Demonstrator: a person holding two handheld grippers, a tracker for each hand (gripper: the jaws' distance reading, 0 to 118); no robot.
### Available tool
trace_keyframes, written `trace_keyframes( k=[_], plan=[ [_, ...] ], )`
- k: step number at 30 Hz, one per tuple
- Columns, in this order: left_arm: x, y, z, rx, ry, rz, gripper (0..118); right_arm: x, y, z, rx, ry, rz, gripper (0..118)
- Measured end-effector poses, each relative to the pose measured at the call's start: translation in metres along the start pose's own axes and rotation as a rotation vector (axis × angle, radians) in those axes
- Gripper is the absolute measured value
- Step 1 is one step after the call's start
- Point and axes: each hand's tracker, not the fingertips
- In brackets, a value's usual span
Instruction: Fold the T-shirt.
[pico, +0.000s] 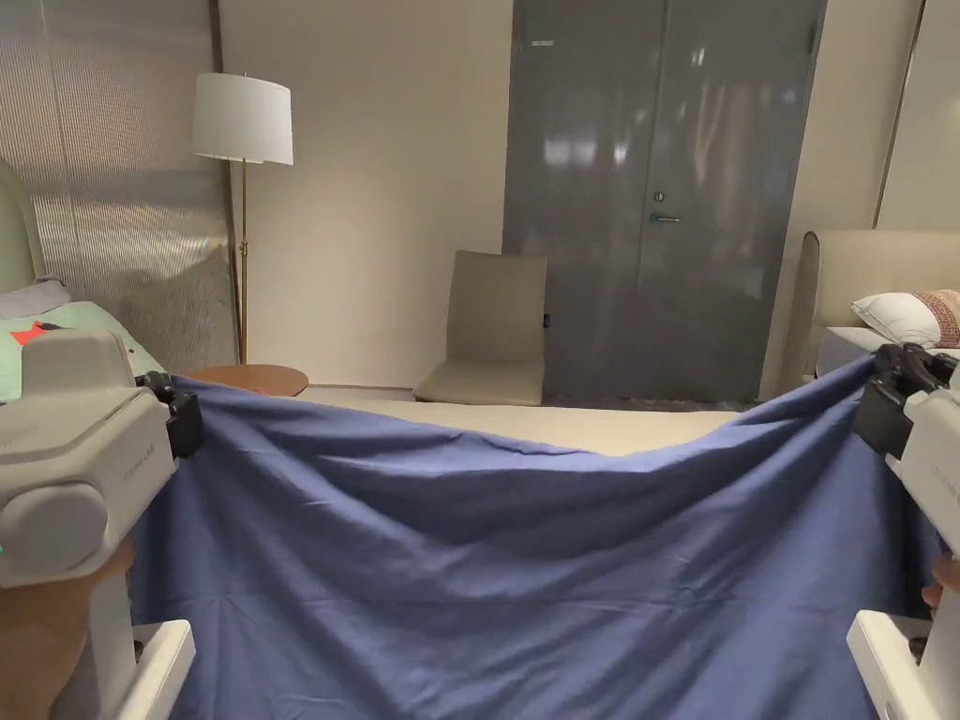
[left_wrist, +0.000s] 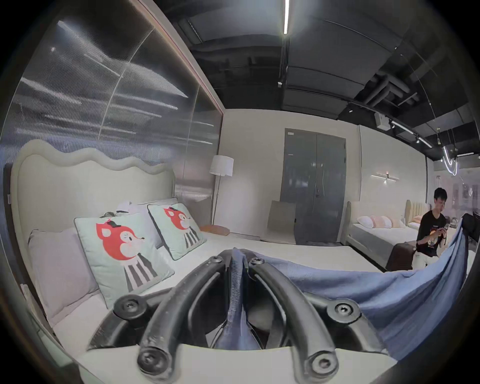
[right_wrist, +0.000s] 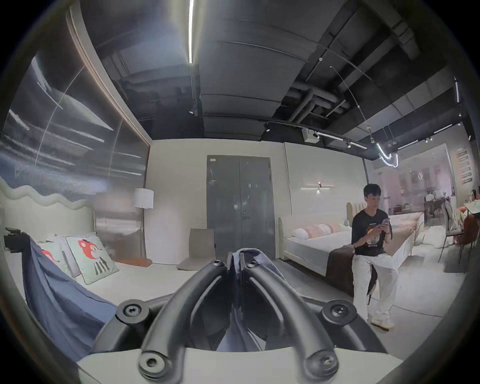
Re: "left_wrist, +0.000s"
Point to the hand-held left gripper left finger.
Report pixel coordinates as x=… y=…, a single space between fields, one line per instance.
x=176 y=303

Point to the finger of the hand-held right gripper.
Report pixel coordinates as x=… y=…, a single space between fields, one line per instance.
x=473 y=227

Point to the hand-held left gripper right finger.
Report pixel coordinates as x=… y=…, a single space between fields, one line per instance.
x=296 y=311

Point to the blue garment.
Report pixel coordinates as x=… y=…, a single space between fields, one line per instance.
x=375 y=296

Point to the bed with white sheet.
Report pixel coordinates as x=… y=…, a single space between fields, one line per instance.
x=300 y=255

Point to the bed with ribbed beige headboard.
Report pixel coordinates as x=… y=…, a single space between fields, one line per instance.
x=416 y=212

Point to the pale green fox cushion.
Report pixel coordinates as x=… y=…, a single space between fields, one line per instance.
x=112 y=270
x=176 y=232

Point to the white pillow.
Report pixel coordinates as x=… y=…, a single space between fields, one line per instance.
x=152 y=229

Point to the brown suitcase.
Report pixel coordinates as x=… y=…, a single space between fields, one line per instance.
x=400 y=257

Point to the round orange side table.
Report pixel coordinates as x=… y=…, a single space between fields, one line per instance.
x=214 y=229

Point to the beige board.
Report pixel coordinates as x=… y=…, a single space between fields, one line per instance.
x=281 y=221

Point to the bed with pink pillows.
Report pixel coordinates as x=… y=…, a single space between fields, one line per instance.
x=378 y=236

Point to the plain pale grey pillow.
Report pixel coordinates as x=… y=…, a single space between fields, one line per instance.
x=60 y=270

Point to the grey double door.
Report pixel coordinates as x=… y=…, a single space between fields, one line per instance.
x=311 y=187

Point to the white floor lamp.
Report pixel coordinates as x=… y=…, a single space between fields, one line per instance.
x=221 y=165

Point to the wavy padded cream headboard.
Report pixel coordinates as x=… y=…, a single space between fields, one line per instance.
x=75 y=187

